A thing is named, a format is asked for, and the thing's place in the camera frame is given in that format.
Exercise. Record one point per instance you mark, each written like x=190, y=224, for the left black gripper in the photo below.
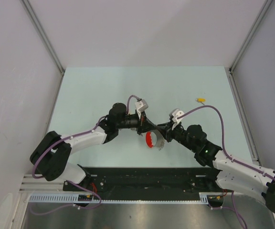
x=143, y=124

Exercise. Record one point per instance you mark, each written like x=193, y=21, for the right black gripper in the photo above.
x=167, y=130

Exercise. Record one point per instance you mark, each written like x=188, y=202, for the red handled metal key holder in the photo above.
x=154, y=139

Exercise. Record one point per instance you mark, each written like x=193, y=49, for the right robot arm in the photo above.
x=233, y=173

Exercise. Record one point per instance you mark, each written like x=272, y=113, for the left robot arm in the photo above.
x=50, y=158

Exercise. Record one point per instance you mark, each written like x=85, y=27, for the yellow capped key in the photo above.
x=201, y=100

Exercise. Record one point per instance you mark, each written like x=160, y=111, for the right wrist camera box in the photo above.
x=175, y=117

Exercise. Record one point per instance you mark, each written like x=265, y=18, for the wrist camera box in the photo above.
x=140, y=106
x=175, y=117

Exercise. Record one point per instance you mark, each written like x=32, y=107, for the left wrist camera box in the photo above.
x=140, y=106

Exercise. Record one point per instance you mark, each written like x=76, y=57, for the white slotted cable duct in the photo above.
x=83, y=199

